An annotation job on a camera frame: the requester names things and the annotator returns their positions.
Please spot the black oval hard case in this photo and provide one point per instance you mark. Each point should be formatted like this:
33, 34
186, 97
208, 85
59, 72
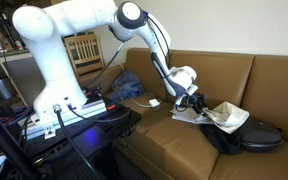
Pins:
260, 136

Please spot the small red white bottle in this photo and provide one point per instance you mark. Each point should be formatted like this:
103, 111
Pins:
18, 45

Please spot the white power adapter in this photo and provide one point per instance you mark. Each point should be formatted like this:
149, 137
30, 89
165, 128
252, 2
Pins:
154, 103

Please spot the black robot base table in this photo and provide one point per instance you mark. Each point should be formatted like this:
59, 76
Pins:
94, 136

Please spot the beige khaki pants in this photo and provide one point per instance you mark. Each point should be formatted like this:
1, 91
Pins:
227, 116

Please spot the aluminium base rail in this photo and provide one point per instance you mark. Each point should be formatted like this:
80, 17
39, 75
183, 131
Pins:
90, 109

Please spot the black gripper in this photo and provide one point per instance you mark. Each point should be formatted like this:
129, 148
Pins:
194, 101

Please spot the kitchen counter top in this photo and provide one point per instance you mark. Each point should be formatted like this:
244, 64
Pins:
12, 53

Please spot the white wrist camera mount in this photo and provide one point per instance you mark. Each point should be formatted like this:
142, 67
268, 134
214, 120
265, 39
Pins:
179, 102

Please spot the blue denim jeans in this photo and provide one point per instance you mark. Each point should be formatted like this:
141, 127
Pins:
127, 85

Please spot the dark navy garment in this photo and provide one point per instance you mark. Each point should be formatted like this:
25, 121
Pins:
222, 143

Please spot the black tripod pole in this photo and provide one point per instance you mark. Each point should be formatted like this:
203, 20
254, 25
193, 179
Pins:
4, 143

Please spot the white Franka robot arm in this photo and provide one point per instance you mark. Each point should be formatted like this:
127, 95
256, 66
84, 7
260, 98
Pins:
50, 33

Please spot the wooden slat-back chair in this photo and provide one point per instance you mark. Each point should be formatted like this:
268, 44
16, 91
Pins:
85, 50

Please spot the brown leather sofa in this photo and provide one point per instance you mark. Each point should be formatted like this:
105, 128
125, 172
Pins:
170, 143

